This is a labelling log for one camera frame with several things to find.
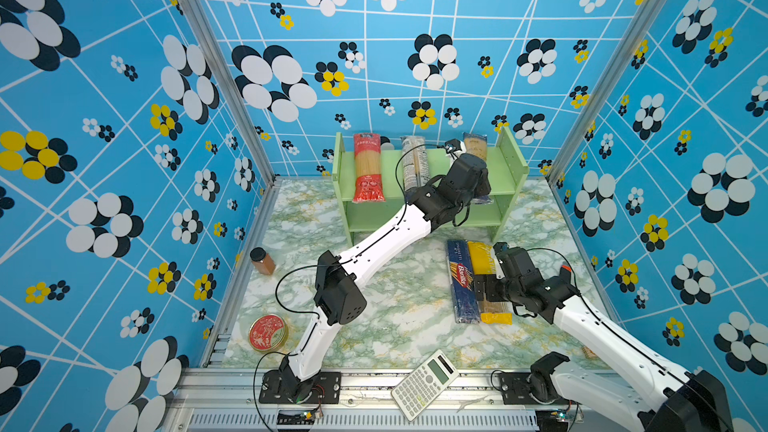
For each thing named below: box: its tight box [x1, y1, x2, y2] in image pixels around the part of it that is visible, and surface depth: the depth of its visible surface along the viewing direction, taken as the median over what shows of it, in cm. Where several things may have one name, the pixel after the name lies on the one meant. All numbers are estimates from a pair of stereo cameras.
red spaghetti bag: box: [352, 133, 386, 202], surface depth 82 cm
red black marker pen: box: [559, 264, 572, 280], surface depth 95 cm
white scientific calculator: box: [391, 349, 460, 422], surface depth 75 cm
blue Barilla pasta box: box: [446, 240, 481, 324], surface depth 90 cm
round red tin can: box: [248, 313, 289, 353], surface depth 81 cm
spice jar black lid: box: [250, 246, 276, 275], surface depth 90 cm
